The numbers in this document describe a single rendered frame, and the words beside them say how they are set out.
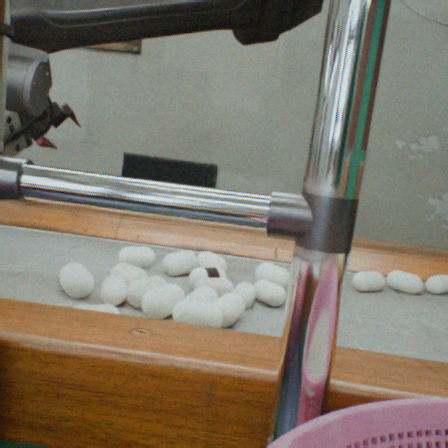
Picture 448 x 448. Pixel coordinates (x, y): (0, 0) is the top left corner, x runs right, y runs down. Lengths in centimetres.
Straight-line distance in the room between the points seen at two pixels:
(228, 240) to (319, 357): 40
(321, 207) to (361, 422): 8
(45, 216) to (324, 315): 49
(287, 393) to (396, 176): 230
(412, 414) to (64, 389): 16
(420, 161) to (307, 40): 71
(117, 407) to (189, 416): 3
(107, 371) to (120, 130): 239
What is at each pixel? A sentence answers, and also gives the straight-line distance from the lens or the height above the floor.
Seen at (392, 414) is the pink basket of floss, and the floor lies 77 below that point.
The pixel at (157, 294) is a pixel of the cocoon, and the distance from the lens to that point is 38.
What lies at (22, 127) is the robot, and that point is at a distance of 119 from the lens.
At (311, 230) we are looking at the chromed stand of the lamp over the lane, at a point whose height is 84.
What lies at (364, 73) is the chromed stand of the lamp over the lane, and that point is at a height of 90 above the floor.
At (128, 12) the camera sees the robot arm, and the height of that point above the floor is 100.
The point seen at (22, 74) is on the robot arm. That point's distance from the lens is 59.
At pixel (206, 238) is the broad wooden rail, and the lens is 62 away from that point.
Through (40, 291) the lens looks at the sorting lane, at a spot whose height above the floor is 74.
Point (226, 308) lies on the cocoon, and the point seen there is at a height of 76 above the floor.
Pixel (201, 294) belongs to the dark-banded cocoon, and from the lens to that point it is 38.
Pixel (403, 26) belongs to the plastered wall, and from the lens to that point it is 256.
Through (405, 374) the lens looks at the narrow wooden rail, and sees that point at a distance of 29.
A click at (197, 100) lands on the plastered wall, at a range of 254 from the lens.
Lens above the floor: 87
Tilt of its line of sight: 8 degrees down
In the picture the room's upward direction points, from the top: 7 degrees clockwise
